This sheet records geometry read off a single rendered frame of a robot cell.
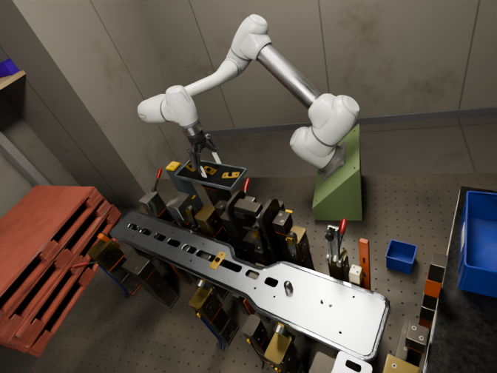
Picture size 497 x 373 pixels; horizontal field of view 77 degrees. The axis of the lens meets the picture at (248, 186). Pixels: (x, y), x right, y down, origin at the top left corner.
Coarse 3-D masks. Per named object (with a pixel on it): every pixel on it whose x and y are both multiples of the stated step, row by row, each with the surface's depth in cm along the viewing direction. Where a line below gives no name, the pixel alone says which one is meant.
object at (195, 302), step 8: (200, 288) 119; (200, 296) 117; (208, 296) 116; (216, 296) 121; (192, 304) 115; (200, 304) 114; (208, 304) 117; (216, 304) 121; (200, 312) 115; (208, 312) 118; (216, 312) 122; (224, 312) 128; (208, 320) 119; (216, 320) 124; (224, 320) 129; (232, 320) 134; (216, 328) 126; (224, 328) 130; (232, 328) 135; (216, 336) 132; (224, 336) 131; (232, 336) 136
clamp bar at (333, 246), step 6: (330, 228) 103; (336, 228) 101; (330, 234) 100; (336, 234) 101; (330, 240) 100; (336, 240) 103; (330, 246) 107; (336, 246) 105; (330, 252) 108; (336, 252) 106; (330, 258) 110
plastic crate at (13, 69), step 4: (8, 60) 237; (0, 64) 236; (4, 64) 235; (8, 64) 237; (12, 64) 239; (0, 68) 238; (4, 68) 237; (8, 68) 237; (12, 68) 239; (16, 68) 242; (0, 72) 241; (4, 72) 240; (8, 72) 239; (12, 72) 240; (16, 72) 243; (0, 76) 244
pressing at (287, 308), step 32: (128, 224) 166; (160, 224) 159; (160, 256) 143; (192, 256) 138; (224, 288) 122; (320, 288) 111; (352, 288) 107; (288, 320) 106; (320, 320) 103; (352, 320) 100; (384, 320) 98; (352, 352) 94
